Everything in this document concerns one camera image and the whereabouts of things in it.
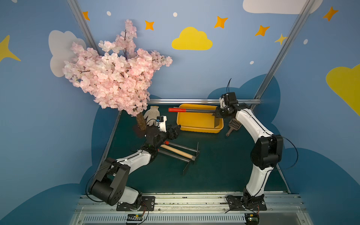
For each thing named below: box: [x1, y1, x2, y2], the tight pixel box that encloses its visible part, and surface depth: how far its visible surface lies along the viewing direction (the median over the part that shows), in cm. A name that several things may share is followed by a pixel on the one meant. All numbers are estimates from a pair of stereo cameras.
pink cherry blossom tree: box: [62, 19, 173, 131], surface depth 63 cm
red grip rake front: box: [157, 148, 193, 176], surface depth 92 cm
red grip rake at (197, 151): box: [163, 141, 201, 155], surface depth 97 cm
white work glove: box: [143, 105, 161, 127], surface depth 121 cm
